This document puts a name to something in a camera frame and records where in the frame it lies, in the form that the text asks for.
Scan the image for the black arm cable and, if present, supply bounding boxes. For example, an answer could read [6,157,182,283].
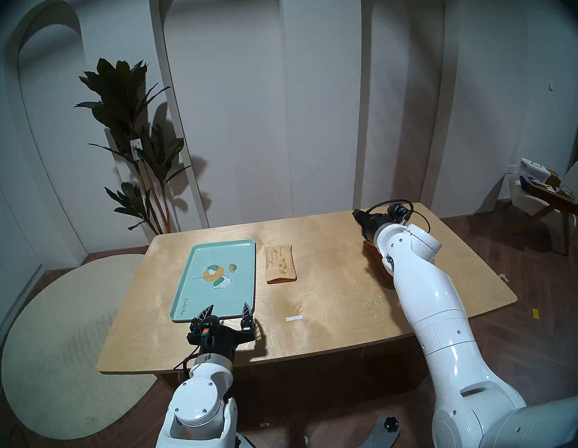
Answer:
[172,352,201,371]
[368,196,431,242]

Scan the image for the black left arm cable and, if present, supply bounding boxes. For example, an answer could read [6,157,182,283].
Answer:
[172,352,201,371]

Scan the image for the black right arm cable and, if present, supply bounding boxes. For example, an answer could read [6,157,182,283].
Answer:
[368,196,431,242]

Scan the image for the teal tray with leaf print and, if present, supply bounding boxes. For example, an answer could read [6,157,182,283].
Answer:
[163,238,262,323]

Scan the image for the white wooden armchair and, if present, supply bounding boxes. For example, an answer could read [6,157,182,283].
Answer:
[503,160,578,261]

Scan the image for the round beige rug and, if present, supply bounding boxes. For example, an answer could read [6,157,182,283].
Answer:
[0,253,163,445]

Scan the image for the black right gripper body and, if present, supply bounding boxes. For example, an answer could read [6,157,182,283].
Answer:
[352,204,415,243]

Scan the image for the tall green potted plant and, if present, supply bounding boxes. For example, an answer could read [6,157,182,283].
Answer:
[71,51,200,242]

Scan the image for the orange-brown plastic tray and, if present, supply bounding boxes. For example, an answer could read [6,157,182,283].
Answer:
[362,237,396,291]

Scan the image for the stained kraft paper envelope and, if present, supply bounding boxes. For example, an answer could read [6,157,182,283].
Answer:
[262,243,298,285]

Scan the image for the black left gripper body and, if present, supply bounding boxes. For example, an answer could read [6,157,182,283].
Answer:
[186,316,256,361]

